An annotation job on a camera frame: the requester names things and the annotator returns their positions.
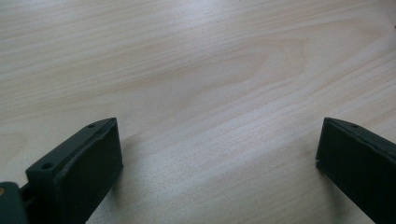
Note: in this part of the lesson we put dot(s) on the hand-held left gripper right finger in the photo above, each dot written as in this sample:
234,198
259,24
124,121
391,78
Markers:
358,168

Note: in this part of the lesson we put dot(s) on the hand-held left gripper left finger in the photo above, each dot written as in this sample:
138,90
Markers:
77,174

